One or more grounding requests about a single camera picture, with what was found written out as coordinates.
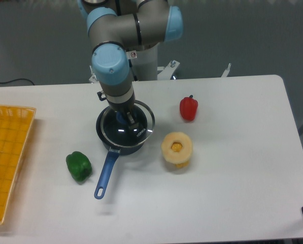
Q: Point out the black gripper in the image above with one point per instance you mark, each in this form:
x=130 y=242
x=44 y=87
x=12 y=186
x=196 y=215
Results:
x=121 y=101

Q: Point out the glass pot lid blue knob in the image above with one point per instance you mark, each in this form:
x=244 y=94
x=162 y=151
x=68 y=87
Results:
x=114 y=127

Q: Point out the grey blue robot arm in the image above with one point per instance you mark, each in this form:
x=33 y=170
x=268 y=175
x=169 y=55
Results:
x=116 y=27

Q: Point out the dark blue saucepan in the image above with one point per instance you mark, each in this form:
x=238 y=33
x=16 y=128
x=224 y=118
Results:
x=114 y=152

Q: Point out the red bell pepper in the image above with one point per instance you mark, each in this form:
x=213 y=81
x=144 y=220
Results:
x=188 y=108

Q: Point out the green bell pepper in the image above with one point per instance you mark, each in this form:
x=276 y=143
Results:
x=79 y=166

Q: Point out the yellow woven basket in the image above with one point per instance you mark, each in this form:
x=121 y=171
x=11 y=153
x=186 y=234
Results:
x=15 y=126

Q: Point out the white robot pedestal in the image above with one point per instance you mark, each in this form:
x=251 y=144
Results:
x=146 y=63

